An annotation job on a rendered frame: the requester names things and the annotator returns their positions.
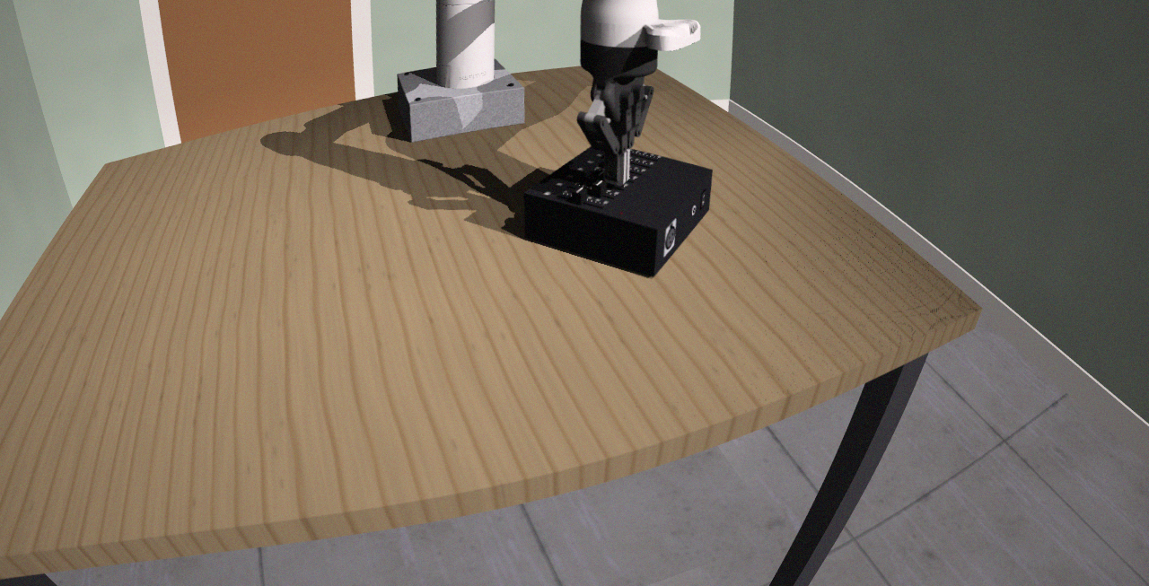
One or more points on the black lighting desk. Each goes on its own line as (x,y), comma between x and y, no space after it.
(637,226)

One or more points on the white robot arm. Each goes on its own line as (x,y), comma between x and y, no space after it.
(465,34)

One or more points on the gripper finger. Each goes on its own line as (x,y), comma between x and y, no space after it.
(642,94)
(599,132)

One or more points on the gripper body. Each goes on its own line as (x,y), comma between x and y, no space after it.
(610,65)

